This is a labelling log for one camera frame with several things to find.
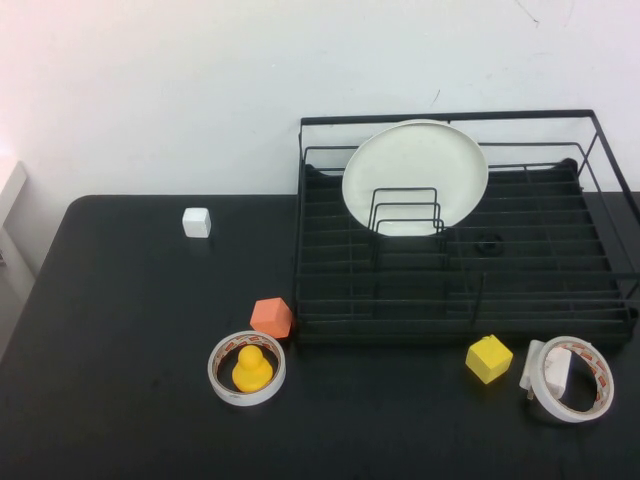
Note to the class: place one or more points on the yellow rubber duck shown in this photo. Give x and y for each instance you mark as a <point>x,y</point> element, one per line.
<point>251,372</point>

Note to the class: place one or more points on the white round plate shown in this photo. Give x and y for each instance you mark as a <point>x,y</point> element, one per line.
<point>415,165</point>

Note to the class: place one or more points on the orange cube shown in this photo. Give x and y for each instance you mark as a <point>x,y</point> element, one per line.
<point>271,318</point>

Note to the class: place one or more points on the white tape roll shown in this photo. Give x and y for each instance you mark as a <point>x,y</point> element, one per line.
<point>245,398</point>
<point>550,402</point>

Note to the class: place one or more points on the white charger plug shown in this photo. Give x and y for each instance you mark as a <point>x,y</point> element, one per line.
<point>558,371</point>

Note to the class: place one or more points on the white side board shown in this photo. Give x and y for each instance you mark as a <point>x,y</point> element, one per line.
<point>12,192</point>

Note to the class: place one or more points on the white cube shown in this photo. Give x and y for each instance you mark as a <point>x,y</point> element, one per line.
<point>196,222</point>

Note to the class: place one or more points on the yellow cube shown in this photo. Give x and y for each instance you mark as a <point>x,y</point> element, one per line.
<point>489,360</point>

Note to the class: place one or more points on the black plastic drip tray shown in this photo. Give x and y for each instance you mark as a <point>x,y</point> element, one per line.
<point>525,241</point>

